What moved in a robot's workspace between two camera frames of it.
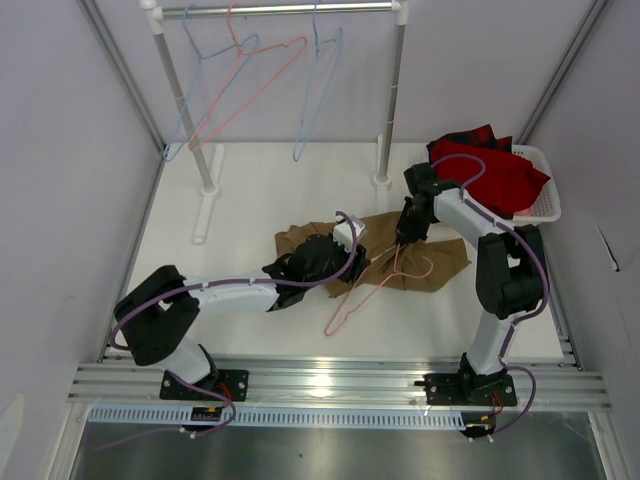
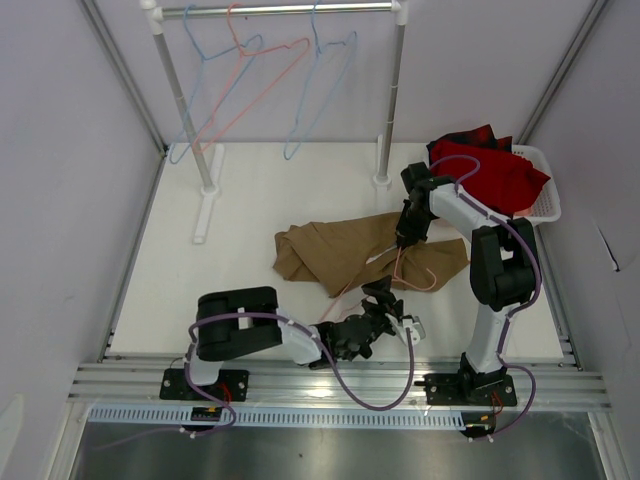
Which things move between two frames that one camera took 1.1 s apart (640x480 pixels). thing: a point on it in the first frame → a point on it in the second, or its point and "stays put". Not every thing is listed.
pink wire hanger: (395, 272) → (395, 277)
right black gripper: (405, 233) stays put
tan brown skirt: (392, 266) stays put
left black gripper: (358, 265) → (386, 303)
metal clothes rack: (208, 181) stays put
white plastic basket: (545, 204) stays put
